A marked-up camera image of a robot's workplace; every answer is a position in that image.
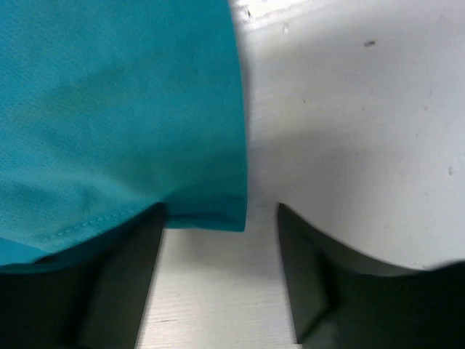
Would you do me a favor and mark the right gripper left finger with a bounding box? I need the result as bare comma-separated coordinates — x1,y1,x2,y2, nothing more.
1,204,166,348

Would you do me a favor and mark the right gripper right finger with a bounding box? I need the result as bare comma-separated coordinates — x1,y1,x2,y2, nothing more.
277,204,464,348

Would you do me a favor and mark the teal t-shirt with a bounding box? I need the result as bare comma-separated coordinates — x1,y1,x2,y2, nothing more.
1,1,248,265

